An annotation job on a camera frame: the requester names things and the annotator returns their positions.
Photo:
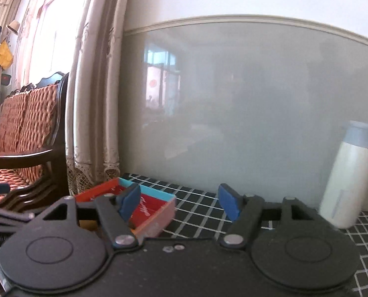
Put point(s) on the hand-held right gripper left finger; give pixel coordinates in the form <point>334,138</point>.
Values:
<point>130,202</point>

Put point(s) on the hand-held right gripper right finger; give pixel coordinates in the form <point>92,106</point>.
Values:
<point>229,202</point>

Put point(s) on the colourful cardboard box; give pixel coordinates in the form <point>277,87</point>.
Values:
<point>153,205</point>

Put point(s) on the wooden sofa with orange cushions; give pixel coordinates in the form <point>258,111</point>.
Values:
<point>20,136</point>

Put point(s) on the white thermos jug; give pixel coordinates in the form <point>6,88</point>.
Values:
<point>347,179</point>

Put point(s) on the beige lace curtain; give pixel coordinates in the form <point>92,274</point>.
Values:
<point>94,83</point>

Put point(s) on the yellow hanging bag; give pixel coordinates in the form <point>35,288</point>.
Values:
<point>4,55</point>

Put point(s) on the straw hat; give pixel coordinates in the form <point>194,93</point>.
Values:
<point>13,27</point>

